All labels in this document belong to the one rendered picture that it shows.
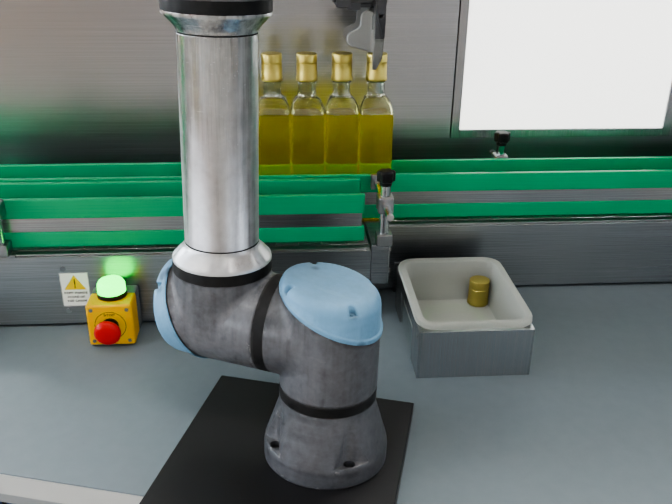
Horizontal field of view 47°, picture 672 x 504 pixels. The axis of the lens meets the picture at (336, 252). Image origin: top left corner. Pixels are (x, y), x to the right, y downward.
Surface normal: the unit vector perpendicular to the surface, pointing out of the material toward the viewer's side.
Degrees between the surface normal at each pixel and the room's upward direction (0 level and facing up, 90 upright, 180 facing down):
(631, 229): 90
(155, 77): 90
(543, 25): 90
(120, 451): 0
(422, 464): 0
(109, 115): 90
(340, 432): 70
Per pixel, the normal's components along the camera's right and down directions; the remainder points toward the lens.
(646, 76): 0.07, 0.42
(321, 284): 0.16, -0.89
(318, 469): -0.08, 0.08
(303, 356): -0.34, 0.35
